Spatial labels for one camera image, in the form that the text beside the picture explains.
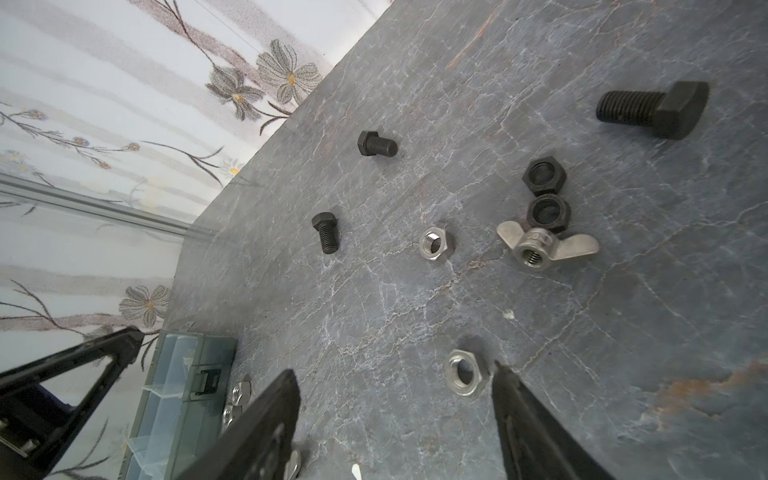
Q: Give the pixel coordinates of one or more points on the large black hex nut lower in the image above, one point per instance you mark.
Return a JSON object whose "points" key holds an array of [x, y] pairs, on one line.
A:
{"points": [[550, 212]]}

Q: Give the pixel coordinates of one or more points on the silver wing nut near rail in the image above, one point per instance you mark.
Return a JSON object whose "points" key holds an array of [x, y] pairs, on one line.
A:
{"points": [[293, 466]]}

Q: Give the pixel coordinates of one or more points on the large black hex nut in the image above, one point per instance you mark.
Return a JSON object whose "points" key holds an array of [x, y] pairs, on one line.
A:
{"points": [[550, 212], [544, 176]]}

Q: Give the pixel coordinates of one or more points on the black hex bolt left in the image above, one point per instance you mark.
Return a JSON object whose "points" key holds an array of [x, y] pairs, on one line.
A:
{"points": [[325, 224]]}

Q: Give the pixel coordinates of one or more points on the large black hex nut upper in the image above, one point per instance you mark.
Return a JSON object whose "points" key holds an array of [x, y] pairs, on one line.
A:
{"points": [[544, 176]]}

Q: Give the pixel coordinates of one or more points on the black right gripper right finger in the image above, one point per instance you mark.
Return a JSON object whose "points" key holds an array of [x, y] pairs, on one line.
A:
{"points": [[533, 442]]}

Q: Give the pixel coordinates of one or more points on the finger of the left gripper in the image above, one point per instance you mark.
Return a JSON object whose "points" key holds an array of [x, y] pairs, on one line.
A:
{"points": [[46, 403]]}

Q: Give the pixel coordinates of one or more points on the green compartment organizer box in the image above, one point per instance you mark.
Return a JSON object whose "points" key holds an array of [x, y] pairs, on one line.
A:
{"points": [[180, 411]]}

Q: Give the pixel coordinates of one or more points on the silver hex nut cluster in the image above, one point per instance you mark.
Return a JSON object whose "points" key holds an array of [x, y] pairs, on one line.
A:
{"points": [[239, 398]]}

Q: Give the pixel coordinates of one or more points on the black hex bolt near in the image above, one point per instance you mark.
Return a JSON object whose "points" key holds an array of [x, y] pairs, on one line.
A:
{"points": [[671, 115]]}

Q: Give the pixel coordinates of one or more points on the black hex bolt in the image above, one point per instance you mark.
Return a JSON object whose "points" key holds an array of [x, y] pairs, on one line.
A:
{"points": [[371, 144], [325, 224], [671, 115]]}

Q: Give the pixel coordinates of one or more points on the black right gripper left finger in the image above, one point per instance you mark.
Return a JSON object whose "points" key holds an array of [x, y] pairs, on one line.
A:
{"points": [[258, 444]]}

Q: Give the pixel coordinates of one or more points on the black hex bolt far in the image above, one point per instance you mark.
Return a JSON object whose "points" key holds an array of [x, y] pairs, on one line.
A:
{"points": [[371, 144]]}

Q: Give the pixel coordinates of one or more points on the flat silver hex nut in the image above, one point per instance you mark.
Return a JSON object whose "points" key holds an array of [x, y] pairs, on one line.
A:
{"points": [[466, 373]]}

